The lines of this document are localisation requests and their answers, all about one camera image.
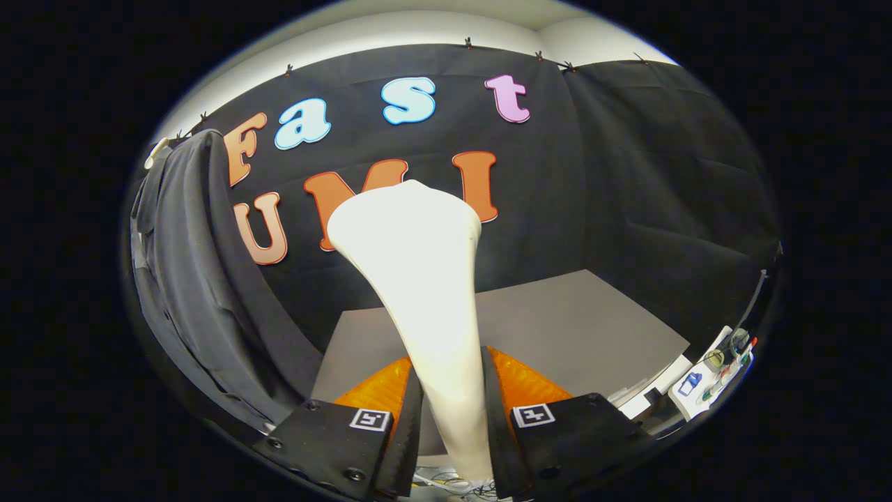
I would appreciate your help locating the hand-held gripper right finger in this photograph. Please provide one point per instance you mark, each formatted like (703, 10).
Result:
(498, 446)

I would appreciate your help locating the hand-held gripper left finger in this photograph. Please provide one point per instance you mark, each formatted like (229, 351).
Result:
(408, 446)

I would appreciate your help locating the grey button-up shirt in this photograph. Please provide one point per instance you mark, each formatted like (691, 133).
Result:
(195, 279)

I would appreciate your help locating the grey cabinet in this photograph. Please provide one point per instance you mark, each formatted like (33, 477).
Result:
(557, 321)

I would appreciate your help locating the white desk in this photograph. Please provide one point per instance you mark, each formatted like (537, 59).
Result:
(686, 404)

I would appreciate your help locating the small blue object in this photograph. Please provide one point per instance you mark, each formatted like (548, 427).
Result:
(690, 383)

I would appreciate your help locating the round yellowish container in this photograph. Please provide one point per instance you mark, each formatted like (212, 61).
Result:
(713, 359)

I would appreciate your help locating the cream mannequin torso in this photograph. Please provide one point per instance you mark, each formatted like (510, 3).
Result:
(157, 150)

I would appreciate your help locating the row of black backdrop clips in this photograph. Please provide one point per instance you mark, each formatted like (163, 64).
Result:
(468, 43)

